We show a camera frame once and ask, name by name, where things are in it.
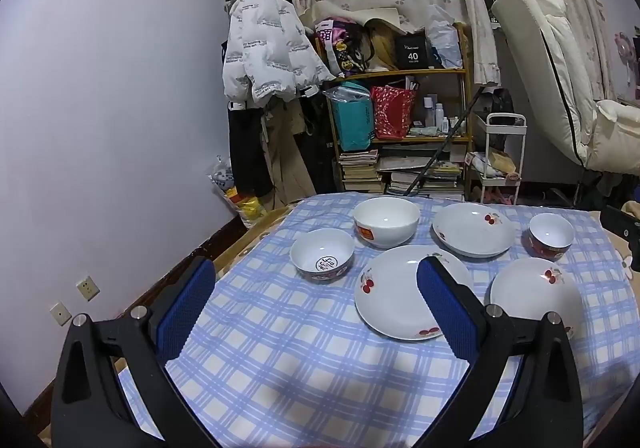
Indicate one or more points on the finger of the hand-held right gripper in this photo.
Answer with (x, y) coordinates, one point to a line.
(622, 228)

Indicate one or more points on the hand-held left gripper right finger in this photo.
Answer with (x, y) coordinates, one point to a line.
(447, 313)

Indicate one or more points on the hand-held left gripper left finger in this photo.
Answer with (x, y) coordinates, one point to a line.
(185, 313)

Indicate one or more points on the small red-sided bowl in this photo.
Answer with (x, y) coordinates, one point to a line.
(550, 230)

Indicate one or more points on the deep white cherry-print plate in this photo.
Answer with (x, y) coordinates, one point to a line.
(470, 230)

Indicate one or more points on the large white bowl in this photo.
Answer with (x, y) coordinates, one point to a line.
(387, 218)

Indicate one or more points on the small bowl with printed inside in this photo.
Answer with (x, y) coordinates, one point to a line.
(320, 253)

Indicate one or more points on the plastic bag with yellow contents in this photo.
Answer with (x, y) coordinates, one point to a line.
(245, 208)

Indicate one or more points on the blue plaid tablecloth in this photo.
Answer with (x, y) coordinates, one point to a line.
(300, 353)

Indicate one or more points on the white trolley cart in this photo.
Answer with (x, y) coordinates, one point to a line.
(505, 118)

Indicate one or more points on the stack of books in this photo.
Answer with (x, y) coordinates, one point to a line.
(360, 173)

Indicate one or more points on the dark long pole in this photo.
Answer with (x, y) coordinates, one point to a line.
(440, 148)

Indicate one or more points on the black pants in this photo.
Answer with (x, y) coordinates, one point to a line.
(245, 153)

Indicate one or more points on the beige trousers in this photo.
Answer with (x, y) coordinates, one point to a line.
(287, 163)

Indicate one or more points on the white cosmetic bottle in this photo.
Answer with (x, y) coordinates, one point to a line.
(428, 113)
(439, 118)

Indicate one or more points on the dark hanging coat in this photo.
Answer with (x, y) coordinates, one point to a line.
(315, 153)

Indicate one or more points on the red patterned bag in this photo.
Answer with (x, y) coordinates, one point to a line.
(392, 113)

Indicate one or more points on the teal bag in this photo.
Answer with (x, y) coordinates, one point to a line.
(352, 123)

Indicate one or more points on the white recliner chair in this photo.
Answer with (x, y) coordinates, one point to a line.
(540, 28)

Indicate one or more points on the wooden shelf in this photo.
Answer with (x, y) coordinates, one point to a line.
(400, 74)

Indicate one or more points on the clear plastic bag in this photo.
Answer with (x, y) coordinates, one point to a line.
(445, 43)

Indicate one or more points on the black box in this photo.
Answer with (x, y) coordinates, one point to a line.
(412, 50)

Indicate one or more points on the brown bag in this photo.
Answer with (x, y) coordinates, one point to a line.
(382, 48)

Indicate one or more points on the white puffer jacket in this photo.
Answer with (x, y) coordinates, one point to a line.
(265, 43)

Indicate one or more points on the pink and black bag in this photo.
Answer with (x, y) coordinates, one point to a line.
(345, 48)

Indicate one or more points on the white wall socket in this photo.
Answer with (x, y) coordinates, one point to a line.
(60, 314)
(88, 288)

